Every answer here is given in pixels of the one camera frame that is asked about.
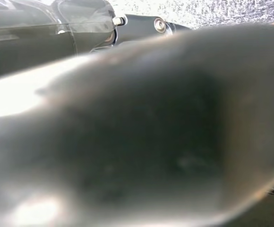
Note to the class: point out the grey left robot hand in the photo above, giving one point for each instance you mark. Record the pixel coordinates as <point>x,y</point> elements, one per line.
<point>32,34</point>

